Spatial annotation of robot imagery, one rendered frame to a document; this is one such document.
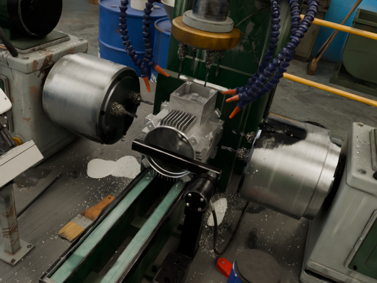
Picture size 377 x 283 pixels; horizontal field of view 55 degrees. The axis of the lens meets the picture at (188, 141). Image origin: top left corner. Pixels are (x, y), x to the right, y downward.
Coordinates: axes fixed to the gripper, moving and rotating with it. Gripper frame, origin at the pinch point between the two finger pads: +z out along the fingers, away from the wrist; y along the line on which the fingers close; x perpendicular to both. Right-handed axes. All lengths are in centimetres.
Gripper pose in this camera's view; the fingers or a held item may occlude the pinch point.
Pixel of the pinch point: (4, 139)
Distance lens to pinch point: 89.2
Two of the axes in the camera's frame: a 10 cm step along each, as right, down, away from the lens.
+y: 3.8, -4.4, 8.1
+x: -8.0, 2.8, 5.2
